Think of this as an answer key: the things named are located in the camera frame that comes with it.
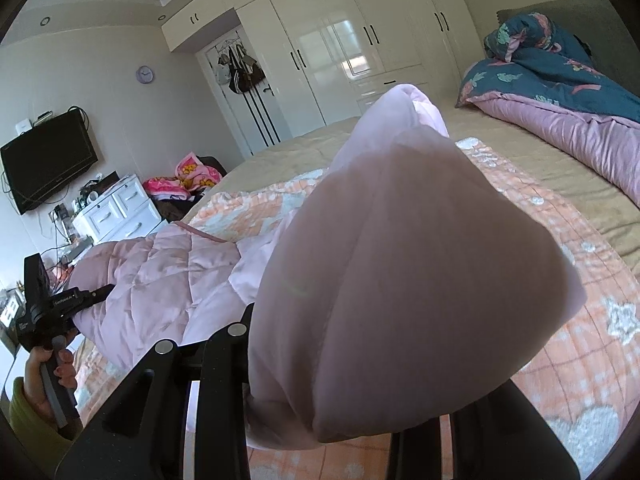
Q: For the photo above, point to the white glossy wardrobe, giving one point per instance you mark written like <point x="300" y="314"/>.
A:
<point x="320" y="35"/>

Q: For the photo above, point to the person's left hand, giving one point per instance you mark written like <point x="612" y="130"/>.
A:
<point x="37" y="385"/>

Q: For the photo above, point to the white drawer cabinet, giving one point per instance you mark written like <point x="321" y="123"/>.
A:
<point x="117" y="210"/>

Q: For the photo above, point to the pink and yellow cloth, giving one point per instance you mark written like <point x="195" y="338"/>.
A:
<point x="192" y="175"/>

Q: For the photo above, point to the orange checked blanket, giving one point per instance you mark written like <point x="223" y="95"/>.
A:
<point x="575" y="360"/>

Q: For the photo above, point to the bed with beige sheet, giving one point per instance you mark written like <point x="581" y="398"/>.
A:
<point x="550" y="185"/>

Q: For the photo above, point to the person's left forearm green sleeve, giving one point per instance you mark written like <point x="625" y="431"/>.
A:
<point x="35" y="440"/>

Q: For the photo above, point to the dark hanging bag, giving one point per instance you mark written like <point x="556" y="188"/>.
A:
<point x="246" y="72"/>

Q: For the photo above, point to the purple wall clock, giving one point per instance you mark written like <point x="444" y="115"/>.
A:
<point x="145" y="74"/>

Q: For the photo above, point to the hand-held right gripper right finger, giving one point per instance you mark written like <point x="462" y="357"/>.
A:
<point x="500" y="435"/>

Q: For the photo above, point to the pink quilted jacket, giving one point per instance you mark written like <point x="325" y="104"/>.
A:
<point x="400" y="260"/>

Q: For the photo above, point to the white hanging bag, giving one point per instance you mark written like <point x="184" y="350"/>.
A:
<point x="223" y="72"/>

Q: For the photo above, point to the blue and pink duvet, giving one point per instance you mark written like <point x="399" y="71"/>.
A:
<point x="560" y="100"/>

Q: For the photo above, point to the grey headboard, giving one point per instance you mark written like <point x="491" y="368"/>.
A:
<point x="605" y="35"/>

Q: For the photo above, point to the black wall television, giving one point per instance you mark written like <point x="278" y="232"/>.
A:
<point x="47" y="160"/>

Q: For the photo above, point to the white door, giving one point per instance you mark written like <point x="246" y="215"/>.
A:
<point x="250" y="120"/>

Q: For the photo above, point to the white wall box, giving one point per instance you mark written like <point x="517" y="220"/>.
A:
<point x="22" y="126"/>

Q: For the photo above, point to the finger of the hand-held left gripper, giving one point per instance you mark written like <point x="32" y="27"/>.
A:
<point x="97" y="296"/>

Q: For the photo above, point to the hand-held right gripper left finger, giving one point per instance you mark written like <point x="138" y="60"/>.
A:
<point x="225" y="360"/>

